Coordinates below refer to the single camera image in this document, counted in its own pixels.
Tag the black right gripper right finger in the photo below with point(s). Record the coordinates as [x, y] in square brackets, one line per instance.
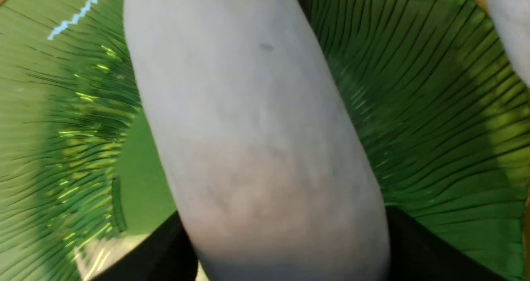
[417, 254]

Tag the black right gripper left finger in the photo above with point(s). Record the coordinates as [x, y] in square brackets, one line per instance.
[165, 255]

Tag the white radish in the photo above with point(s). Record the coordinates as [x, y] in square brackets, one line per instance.
[267, 171]

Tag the green ribbed glass plate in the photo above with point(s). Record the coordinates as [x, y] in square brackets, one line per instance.
[442, 116]

